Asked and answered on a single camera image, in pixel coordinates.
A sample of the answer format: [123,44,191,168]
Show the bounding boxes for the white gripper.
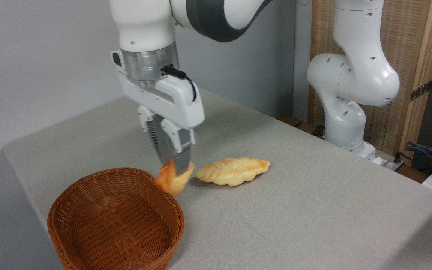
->
[111,50,206,176]

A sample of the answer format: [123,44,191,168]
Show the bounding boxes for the round knotted bread roll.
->
[154,158,195,196]

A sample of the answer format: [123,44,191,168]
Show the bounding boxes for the long braided bread loaf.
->
[195,157,272,187]

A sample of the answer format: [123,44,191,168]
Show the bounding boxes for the brown wicker basket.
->
[47,167,185,270]

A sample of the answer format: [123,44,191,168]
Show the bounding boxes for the white power strip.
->
[373,151,405,172]

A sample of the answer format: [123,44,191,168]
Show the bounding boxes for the black screen hinge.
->
[410,79,432,102]

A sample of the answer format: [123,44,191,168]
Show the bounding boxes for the wooden woven folding screen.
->
[308,0,432,166]

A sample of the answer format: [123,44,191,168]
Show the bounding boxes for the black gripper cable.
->
[162,64,198,103]

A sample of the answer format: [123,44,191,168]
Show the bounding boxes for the tangled dark cables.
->
[395,141,432,174]

